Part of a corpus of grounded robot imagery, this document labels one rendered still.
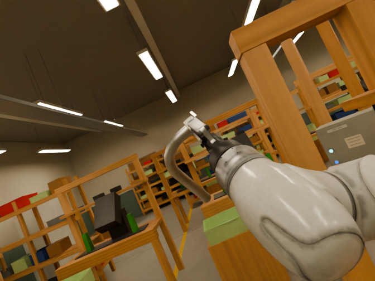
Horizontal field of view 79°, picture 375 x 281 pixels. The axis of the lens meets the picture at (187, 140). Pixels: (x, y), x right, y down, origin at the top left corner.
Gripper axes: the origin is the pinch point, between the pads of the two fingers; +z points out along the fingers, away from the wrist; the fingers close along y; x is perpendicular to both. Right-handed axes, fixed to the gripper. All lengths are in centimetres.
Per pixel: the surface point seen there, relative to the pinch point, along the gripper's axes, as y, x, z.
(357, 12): -14, -69, 14
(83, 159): -290, 438, 1022
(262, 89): -14.1, -28.2, 16.1
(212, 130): -363, -84, 580
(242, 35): 2.0, -35.6, 26.6
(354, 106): -39, -51, 5
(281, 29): -4, -47, 22
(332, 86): -471, -458, 488
